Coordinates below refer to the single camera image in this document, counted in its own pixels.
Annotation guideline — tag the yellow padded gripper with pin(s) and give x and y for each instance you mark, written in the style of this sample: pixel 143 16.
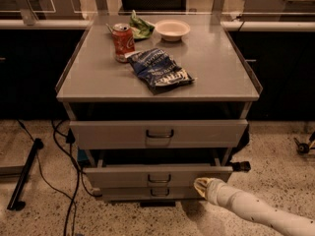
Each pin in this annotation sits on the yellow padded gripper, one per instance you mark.
pixel 215 190

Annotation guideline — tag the black metal floor bar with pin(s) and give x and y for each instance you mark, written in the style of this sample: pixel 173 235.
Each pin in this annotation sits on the black metal floor bar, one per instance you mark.
pixel 15 203

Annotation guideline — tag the grey bottom drawer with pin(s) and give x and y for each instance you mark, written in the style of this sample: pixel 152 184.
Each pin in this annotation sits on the grey bottom drawer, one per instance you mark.
pixel 149 193

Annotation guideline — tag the green chip bag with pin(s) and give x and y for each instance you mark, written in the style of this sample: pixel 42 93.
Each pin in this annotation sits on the green chip bag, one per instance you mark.
pixel 141 29

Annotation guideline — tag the white paper bowl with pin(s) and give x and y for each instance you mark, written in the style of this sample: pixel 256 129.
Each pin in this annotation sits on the white paper bowl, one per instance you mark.
pixel 172 30

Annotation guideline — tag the blue chip bag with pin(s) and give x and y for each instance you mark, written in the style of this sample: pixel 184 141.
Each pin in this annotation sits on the blue chip bag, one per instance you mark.
pixel 158 70

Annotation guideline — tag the black chair wheel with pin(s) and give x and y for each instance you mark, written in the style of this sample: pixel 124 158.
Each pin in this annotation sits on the black chair wheel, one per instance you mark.
pixel 303 148

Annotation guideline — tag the grey drawer cabinet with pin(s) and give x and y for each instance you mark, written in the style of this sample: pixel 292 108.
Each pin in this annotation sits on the grey drawer cabinet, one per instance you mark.
pixel 96 87

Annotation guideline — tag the grey top drawer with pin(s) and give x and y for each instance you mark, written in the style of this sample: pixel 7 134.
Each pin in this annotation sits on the grey top drawer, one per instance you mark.
pixel 158 134

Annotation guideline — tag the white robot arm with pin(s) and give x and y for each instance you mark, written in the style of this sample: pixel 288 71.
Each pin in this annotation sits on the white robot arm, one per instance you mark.
pixel 251 208

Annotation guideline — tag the red soda can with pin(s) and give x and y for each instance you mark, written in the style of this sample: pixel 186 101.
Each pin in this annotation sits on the red soda can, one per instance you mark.
pixel 123 41

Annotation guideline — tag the grey drawer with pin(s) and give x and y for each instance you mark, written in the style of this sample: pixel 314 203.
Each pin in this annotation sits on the grey drawer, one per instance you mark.
pixel 139 168
pixel 158 134
pixel 149 193

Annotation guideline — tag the black caster wheel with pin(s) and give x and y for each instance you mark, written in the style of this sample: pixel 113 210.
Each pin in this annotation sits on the black caster wheel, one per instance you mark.
pixel 243 166

